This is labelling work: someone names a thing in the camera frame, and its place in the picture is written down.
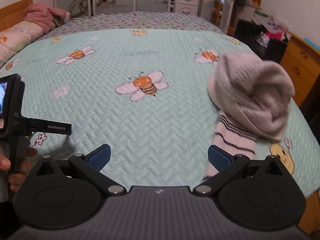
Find person's left hand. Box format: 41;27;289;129
0;147;38;193

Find wooden chair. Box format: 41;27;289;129
212;0;223;27

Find black bag pile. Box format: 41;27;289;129
236;18;288;63

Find wooden headboard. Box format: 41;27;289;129
0;0;33;32

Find pale floral pillow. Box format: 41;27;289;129
0;21;46;68

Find white drawer cabinet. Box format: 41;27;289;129
173;0;201;17

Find pink knitted garment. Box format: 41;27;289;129
24;2;72;34

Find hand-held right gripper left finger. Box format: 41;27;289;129
24;144;127;196

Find mint quilted bee bedspread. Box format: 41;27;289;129
0;28;320;197

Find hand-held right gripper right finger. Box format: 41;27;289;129
193;144;297;196

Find purple floral blanket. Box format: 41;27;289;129
37;11;223;41

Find orange wooden dresser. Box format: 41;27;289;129
279;32;320;108

